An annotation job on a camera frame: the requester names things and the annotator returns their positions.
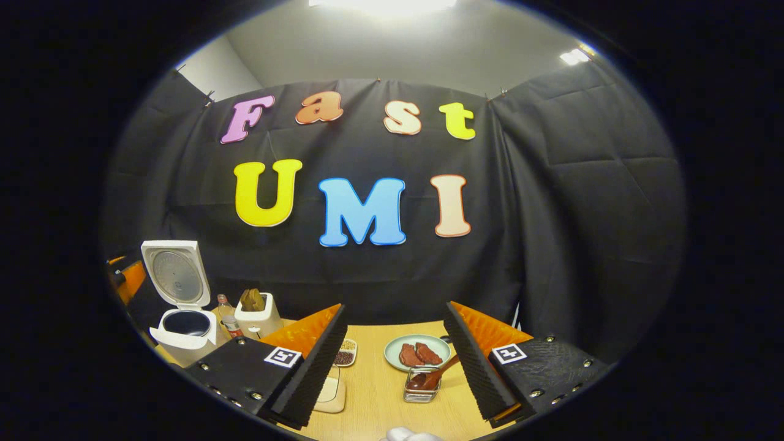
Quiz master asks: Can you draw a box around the plastic bottle with red label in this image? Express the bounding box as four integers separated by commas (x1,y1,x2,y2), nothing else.
217,294,244,339

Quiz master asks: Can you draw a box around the white divided dish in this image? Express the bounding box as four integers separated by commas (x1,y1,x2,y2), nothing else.
334,339,358,368

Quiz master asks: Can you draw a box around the pale green plate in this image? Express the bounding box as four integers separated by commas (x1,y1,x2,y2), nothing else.
384,334,452,372

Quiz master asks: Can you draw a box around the black backdrop cloth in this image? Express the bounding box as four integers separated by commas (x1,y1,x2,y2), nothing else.
103,60,687,365

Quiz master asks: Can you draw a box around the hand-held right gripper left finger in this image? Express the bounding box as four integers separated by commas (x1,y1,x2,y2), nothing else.
182,304,348,431

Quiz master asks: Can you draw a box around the white rice cooker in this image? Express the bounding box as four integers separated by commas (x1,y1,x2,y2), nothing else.
141,240,222,368

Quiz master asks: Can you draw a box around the large ceiling light panel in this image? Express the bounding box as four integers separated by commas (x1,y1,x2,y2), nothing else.
309,0,457,16

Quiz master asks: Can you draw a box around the metal wire chopstick holder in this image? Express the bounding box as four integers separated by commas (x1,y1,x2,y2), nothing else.
404,366,443,404

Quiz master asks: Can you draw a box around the white toaster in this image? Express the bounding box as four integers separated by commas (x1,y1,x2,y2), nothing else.
235,293,284,339

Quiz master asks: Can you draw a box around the clear tray of white rice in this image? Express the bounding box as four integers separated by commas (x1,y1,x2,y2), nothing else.
314,366,347,414

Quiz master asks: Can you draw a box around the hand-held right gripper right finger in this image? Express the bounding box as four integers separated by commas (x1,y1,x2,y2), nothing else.
441,301,613,429

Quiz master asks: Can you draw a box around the brown wooden spoon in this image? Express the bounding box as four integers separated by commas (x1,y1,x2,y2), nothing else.
407,354,460,391

